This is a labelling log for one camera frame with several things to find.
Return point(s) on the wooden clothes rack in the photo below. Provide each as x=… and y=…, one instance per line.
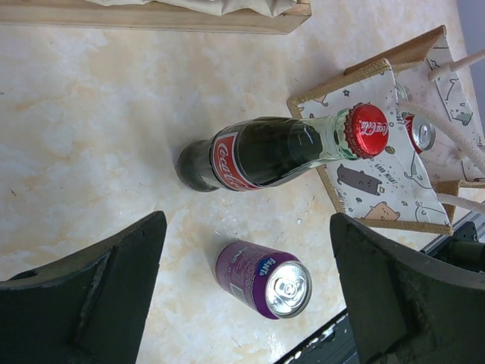
x=152, y=16

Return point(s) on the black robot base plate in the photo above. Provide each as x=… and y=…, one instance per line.
x=332, y=343

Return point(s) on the red soda can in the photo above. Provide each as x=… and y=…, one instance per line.
x=421, y=132

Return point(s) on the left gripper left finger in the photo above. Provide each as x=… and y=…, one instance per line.
x=90, y=306

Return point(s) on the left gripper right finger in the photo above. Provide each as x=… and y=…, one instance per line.
x=405, y=306

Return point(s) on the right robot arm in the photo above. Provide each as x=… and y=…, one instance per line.
x=463, y=249

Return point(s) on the cola glass bottle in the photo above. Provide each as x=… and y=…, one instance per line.
x=270, y=151

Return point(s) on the purple soda can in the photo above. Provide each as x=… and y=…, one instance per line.
x=272, y=282

